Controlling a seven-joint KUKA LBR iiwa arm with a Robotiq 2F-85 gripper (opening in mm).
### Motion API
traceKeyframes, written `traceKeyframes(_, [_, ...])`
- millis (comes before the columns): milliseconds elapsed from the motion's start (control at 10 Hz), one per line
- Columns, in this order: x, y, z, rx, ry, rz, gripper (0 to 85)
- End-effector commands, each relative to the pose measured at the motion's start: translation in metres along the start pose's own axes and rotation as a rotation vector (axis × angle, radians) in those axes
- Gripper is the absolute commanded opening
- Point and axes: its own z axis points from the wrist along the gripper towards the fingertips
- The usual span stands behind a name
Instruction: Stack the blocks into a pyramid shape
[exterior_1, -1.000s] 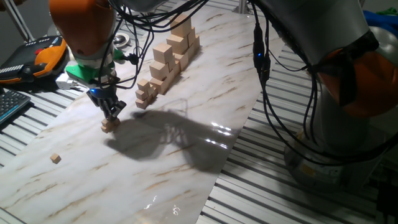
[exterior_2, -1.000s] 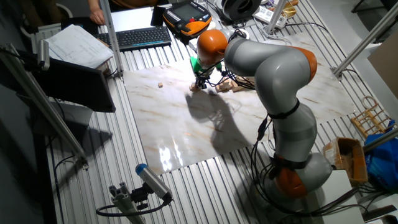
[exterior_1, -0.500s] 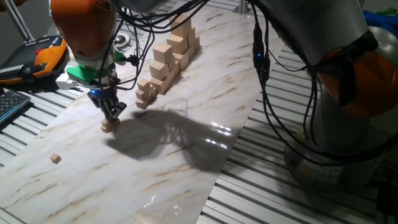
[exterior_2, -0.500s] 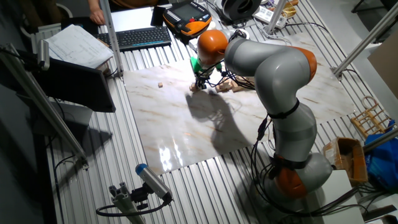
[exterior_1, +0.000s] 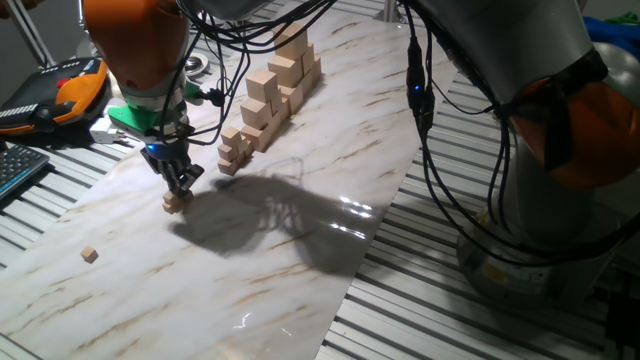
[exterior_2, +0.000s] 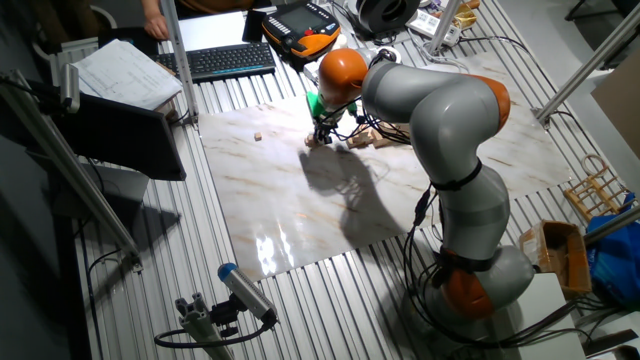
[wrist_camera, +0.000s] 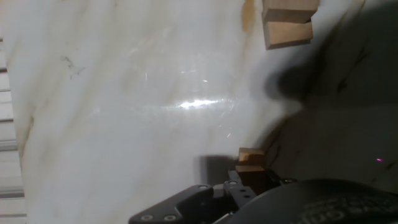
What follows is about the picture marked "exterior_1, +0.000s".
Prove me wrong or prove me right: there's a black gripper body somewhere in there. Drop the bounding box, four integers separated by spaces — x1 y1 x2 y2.
141 139 194 174

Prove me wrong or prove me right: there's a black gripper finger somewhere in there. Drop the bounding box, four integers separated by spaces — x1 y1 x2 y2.
178 163 205 199
158 167 181 197

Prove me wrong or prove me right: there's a green gripper mounting adapter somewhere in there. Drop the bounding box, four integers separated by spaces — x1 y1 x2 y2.
107 79 204 136

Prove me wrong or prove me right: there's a round silver fitting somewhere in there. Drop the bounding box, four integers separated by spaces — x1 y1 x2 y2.
183 52 210 77

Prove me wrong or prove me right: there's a white marble pattern board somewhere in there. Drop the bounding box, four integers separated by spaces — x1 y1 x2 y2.
0 7 456 360

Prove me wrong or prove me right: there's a black orange teach pendant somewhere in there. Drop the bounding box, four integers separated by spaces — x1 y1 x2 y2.
0 57 111 137

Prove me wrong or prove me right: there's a black computer keyboard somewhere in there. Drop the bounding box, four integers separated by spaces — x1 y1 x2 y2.
0 143 51 202

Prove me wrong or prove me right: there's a blue plastic bag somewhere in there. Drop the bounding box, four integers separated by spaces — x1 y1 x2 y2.
582 15 640 56

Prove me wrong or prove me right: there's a green cloth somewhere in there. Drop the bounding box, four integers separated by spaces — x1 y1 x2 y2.
603 10 640 26

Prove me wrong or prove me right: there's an aluminium frame post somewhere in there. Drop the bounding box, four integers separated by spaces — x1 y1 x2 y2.
374 0 405 24
4 0 56 69

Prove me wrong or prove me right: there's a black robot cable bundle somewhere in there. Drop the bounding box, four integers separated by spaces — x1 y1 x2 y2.
157 0 640 269

